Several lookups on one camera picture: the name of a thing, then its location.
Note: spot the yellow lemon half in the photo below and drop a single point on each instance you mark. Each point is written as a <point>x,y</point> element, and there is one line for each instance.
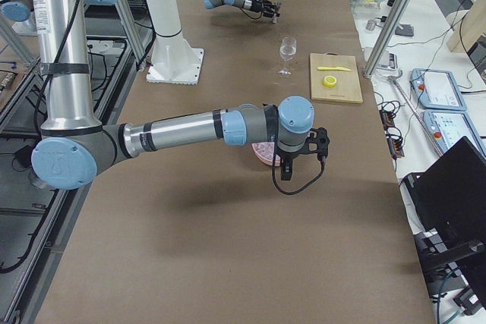
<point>329,81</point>

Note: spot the metal cane rod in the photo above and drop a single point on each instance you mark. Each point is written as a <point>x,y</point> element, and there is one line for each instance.
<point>393,79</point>

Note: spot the bamboo cutting board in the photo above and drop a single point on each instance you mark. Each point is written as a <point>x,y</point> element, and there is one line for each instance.
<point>348,88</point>

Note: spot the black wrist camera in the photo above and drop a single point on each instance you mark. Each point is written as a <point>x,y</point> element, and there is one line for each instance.
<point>317,142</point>

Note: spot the aluminium frame post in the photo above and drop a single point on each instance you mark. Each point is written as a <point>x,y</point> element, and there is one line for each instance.
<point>384,38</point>

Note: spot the steel double jigger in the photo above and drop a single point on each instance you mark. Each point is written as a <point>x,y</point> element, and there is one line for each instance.
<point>276,8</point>

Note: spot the upper blue teach pendant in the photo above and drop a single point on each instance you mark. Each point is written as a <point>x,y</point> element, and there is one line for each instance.
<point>437,89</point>

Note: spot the brown table mat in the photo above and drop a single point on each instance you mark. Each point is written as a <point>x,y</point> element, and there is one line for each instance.
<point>199,234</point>

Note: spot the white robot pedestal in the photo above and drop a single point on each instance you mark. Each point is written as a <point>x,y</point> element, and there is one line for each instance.
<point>173,60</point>

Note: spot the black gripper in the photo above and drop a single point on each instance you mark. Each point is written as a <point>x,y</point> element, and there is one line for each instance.
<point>289,156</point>
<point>260,4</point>

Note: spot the blue teach pendant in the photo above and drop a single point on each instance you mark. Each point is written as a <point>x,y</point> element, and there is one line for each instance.
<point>437,89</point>
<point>448,126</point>

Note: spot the clear wine glass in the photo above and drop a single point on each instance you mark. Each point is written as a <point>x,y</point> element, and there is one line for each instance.
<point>287,52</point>

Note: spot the pink bowl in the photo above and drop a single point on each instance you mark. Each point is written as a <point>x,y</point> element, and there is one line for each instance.
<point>266,162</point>

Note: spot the yellow plastic knife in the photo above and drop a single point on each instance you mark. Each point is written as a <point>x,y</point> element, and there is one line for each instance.
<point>336,68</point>

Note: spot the black laptop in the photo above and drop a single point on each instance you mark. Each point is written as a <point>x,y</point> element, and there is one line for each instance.
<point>450,196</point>

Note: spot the lower blue teach pendant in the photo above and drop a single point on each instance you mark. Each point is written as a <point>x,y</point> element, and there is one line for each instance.
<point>448,126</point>

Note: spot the clear ice cubes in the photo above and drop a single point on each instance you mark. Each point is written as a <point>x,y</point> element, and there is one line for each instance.
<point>264,150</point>

